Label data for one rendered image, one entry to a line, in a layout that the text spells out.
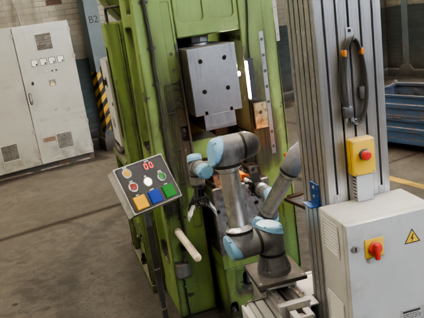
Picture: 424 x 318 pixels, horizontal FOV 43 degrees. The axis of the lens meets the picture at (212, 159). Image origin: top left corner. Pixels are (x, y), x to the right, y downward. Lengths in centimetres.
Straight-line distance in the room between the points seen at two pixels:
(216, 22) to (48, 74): 516
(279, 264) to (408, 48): 1008
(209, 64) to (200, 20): 29
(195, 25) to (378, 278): 197
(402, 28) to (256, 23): 893
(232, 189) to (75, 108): 631
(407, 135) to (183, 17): 408
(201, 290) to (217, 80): 143
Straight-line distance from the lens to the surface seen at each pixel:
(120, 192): 303
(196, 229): 359
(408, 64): 1227
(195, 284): 374
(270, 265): 242
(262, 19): 351
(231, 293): 362
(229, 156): 222
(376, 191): 212
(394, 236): 196
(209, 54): 324
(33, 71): 825
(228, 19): 343
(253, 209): 345
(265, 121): 354
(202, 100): 325
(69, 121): 841
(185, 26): 334
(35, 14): 892
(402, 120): 681
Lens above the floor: 198
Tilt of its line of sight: 15 degrees down
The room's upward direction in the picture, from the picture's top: 8 degrees counter-clockwise
